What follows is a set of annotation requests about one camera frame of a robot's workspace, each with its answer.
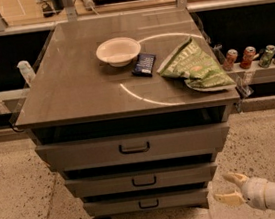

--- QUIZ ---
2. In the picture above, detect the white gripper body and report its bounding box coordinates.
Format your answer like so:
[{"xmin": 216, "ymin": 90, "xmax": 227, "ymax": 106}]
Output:
[{"xmin": 241, "ymin": 177, "xmax": 268, "ymax": 210}]

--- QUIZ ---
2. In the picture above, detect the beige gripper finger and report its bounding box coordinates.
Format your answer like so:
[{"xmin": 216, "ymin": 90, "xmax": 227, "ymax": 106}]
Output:
[
  {"xmin": 213, "ymin": 190, "xmax": 245, "ymax": 207},
  {"xmin": 223, "ymin": 172, "xmax": 248, "ymax": 188}
]

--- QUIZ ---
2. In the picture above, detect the grey drawer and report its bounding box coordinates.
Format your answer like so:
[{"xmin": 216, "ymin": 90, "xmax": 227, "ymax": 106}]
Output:
[
  {"xmin": 32, "ymin": 104, "xmax": 234, "ymax": 177},
  {"xmin": 83, "ymin": 183, "xmax": 208, "ymax": 217},
  {"xmin": 65, "ymin": 154, "xmax": 217, "ymax": 198}
]

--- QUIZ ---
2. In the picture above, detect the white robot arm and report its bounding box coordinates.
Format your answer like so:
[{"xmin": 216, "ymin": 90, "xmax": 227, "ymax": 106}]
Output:
[{"xmin": 213, "ymin": 172, "xmax": 275, "ymax": 211}]

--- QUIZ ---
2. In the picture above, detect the grey bottom drawer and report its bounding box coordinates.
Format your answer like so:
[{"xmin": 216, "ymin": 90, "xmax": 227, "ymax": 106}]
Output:
[{"xmin": 83, "ymin": 183, "xmax": 208, "ymax": 217}]

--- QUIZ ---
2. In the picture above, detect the grey drawer cabinet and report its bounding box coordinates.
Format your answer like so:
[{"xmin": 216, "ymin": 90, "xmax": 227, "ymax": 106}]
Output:
[{"xmin": 2, "ymin": 0, "xmax": 254, "ymax": 219}]

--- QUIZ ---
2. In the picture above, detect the grey top drawer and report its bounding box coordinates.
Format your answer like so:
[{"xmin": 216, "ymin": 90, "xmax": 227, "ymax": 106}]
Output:
[{"xmin": 32, "ymin": 104, "xmax": 234, "ymax": 177}]

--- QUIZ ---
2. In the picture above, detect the clear plastic holder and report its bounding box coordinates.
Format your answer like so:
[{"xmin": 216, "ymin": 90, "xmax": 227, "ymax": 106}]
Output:
[{"xmin": 236, "ymin": 73, "xmax": 253, "ymax": 98}]

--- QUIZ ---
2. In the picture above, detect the green chip bag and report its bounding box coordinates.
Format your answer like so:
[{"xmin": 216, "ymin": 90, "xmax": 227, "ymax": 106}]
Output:
[{"xmin": 157, "ymin": 37, "xmax": 236, "ymax": 92}]

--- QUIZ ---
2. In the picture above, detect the red soda can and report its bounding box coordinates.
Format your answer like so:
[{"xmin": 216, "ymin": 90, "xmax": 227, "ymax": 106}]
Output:
[{"xmin": 222, "ymin": 49, "xmax": 238, "ymax": 71}]

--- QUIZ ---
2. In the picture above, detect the orange soda can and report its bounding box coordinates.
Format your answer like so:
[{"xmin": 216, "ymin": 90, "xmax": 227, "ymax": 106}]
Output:
[{"xmin": 239, "ymin": 46, "xmax": 259, "ymax": 69}]

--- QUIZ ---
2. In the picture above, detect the dark blue snack bar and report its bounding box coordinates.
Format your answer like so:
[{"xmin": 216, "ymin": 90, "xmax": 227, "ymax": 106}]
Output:
[{"xmin": 131, "ymin": 53, "xmax": 156, "ymax": 77}]

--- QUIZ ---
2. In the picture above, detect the white bowl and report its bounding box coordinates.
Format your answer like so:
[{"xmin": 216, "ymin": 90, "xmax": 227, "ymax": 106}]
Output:
[{"xmin": 96, "ymin": 37, "xmax": 141, "ymax": 68}]

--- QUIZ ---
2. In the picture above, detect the white plastic bottle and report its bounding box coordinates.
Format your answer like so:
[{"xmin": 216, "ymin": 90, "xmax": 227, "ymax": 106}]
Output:
[{"xmin": 17, "ymin": 60, "xmax": 36, "ymax": 85}]

